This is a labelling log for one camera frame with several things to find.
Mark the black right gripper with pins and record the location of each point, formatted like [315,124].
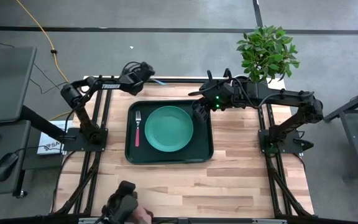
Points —
[217,95]

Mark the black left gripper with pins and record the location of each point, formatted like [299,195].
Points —
[134,82]

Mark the light blue spoon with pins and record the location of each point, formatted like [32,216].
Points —
[159,82]

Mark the teal round plate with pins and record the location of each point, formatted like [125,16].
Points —
[168,128]

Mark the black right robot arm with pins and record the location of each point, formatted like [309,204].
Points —
[284,98]

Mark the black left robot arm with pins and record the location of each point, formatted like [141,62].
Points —
[110,85]

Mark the dark green plastic tray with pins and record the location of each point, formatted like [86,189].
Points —
[135,155]

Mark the white plant pot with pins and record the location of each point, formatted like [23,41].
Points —
[240,77]

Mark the green leafy plant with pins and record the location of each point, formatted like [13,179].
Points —
[267,53]

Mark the white cardboard box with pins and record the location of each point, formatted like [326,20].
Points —
[47,146]

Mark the black hand-held controller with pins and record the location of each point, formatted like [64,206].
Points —
[121,202]

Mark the person's hand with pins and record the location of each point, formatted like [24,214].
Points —
[143,215]

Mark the grey desk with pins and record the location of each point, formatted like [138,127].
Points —
[8,183]
[5,84]

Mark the black computer mouse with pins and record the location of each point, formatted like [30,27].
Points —
[5,166]

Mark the grey side table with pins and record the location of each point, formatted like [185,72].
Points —
[353,137]

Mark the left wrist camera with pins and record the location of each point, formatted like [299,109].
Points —
[143,71]

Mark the black aluminium table frame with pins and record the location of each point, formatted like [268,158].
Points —
[96,105]

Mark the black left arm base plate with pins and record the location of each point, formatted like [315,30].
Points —
[73,143]

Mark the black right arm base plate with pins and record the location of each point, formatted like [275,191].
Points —
[286,146]

